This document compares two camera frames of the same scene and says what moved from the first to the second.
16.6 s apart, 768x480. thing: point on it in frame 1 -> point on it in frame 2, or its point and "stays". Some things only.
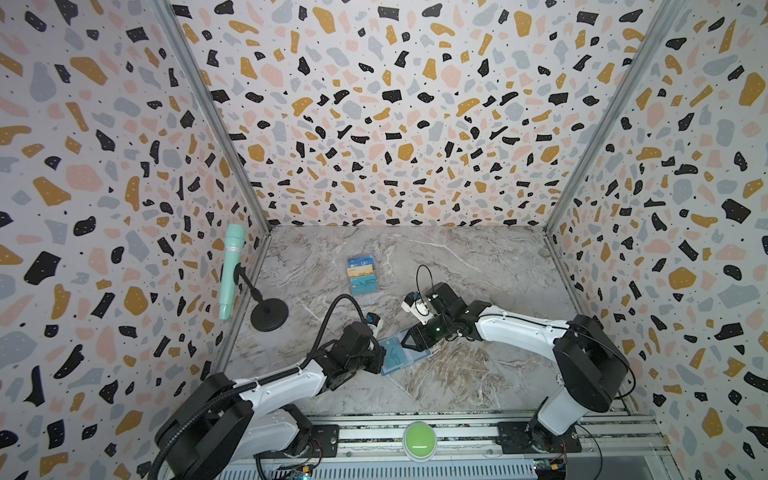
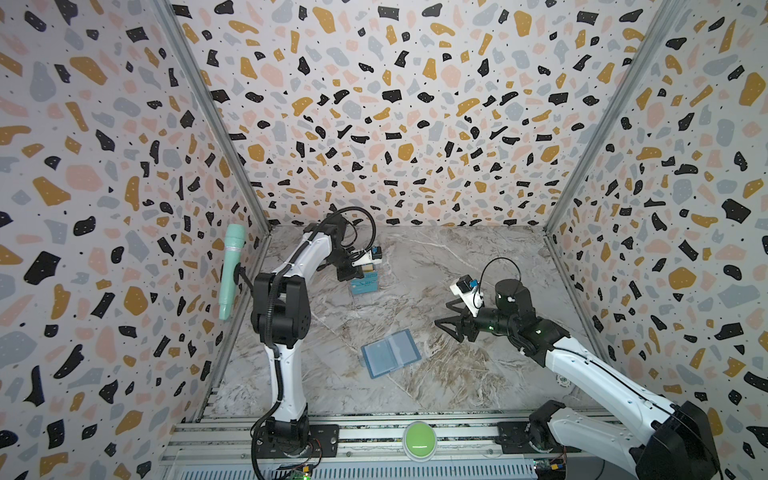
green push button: [419, 441] stays
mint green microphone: [235, 239] stays
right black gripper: [417, 335] -> [471, 325]
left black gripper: [380, 354] -> [355, 272]
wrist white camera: [416, 307] -> [469, 292]
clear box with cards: [362, 274] stays
